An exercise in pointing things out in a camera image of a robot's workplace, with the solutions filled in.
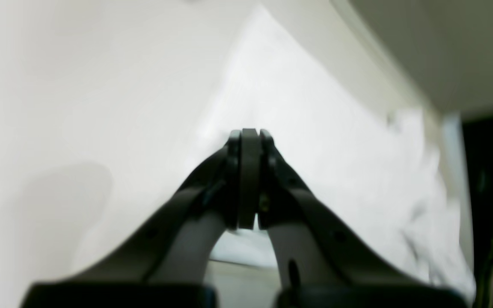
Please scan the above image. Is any white T-shirt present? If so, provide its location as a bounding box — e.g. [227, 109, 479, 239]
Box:
[194, 5, 477, 305]

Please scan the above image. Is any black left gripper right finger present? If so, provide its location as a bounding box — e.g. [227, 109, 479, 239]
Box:
[254, 129, 467, 308]

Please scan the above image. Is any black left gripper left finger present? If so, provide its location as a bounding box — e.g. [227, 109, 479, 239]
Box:
[21, 130, 252, 308]

